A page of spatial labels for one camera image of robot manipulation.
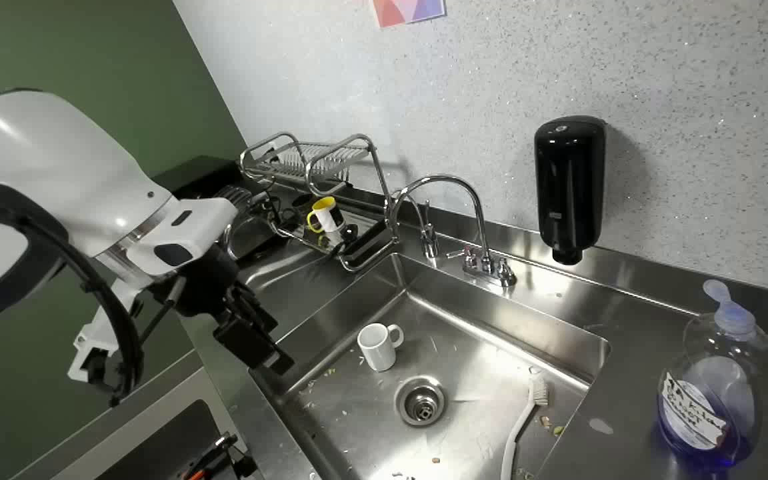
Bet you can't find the yellow and white cup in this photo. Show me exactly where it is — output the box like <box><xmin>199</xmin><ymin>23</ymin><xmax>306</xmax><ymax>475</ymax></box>
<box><xmin>302</xmin><ymin>194</ymin><xmax>345</xmax><ymax>249</ymax></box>

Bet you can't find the plain chrome tap handle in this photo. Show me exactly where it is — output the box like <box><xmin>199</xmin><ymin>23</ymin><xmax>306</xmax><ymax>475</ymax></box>
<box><xmin>441</xmin><ymin>246</ymin><xmax>475</xmax><ymax>270</ymax></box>

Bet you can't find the white dish brush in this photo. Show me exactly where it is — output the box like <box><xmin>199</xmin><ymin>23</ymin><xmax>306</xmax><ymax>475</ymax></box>
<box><xmin>497</xmin><ymin>366</ymin><xmax>553</xmax><ymax>480</ymax></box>

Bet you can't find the white bracket on cable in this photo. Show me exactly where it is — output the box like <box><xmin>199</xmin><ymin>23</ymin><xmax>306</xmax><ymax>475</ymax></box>
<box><xmin>66</xmin><ymin>305</ymin><xmax>127</xmax><ymax>386</ymax></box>

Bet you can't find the clear bottle blue soap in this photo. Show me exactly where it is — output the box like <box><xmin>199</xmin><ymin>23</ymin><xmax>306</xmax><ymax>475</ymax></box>
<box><xmin>654</xmin><ymin>278</ymin><xmax>768</xmax><ymax>473</ymax></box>

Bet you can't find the tall chrome gooseneck faucet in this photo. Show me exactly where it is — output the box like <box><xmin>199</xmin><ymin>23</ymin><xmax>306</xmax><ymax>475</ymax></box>
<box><xmin>382</xmin><ymin>173</ymin><xmax>501</xmax><ymax>279</ymax></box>

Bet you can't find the stainless steel sink basin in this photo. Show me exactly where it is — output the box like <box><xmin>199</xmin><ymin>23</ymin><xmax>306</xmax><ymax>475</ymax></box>
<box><xmin>247</xmin><ymin>251</ymin><xmax>614</xmax><ymax>480</ymax></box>

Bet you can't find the thick black cable loop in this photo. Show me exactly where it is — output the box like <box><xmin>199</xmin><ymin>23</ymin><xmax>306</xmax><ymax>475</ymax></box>
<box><xmin>0</xmin><ymin>182</ymin><xmax>147</xmax><ymax>405</ymax></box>

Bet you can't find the small chrome gooseneck faucet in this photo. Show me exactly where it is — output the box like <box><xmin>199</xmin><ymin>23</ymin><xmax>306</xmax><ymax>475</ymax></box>
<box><xmin>387</xmin><ymin>190</ymin><xmax>443</xmax><ymax>273</ymax></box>

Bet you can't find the chrome wire dish rack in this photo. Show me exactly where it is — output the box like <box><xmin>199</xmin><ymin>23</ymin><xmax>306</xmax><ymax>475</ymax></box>
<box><xmin>237</xmin><ymin>130</ymin><xmax>405</xmax><ymax>274</ymax></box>

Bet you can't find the round steel sink drain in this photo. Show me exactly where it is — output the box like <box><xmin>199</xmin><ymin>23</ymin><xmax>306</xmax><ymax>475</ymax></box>
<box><xmin>393</xmin><ymin>374</ymin><xmax>451</xmax><ymax>429</ymax></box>

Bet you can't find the colourful wall poster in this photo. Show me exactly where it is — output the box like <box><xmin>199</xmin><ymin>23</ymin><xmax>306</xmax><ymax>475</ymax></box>
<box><xmin>367</xmin><ymin>0</ymin><xmax>451</xmax><ymax>29</ymax></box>

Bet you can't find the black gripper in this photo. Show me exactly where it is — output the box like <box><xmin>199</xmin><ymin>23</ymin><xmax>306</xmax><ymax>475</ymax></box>
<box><xmin>165</xmin><ymin>246</ymin><xmax>299</xmax><ymax>375</ymax></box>

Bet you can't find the white ceramic mug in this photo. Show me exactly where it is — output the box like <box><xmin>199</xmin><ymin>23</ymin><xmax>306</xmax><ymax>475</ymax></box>
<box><xmin>354</xmin><ymin>319</ymin><xmax>407</xmax><ymax>375</ymax></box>

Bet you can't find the black wall soap dispenser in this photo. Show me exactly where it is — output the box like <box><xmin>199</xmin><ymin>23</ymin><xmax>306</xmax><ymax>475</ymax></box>
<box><xmin>531</xmin><ymin>113</ymin><xmax>611</xmax><ymax>270</ymax></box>

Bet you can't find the chrome tap handle blue mark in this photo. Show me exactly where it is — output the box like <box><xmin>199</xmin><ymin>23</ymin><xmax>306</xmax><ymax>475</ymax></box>
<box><xmin>494</xmin><ymin>259</ymin><xmax>522</xmax><ymax>295</ymax></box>

